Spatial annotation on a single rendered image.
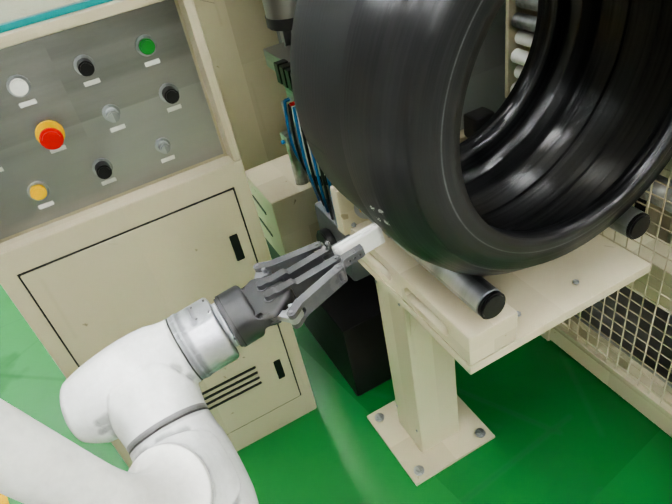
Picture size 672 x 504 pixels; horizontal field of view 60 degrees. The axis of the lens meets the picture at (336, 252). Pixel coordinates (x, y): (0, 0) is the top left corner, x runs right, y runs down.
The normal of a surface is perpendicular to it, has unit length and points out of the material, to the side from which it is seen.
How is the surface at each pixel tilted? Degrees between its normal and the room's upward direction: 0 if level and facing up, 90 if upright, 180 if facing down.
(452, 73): 86
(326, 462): 0
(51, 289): 90
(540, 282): 0
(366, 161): 90
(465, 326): 0
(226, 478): 64
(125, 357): 22
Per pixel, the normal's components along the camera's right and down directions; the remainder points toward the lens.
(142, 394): 0.08, -0.32
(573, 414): -0.17, -0.78
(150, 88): 0.46, 0.48
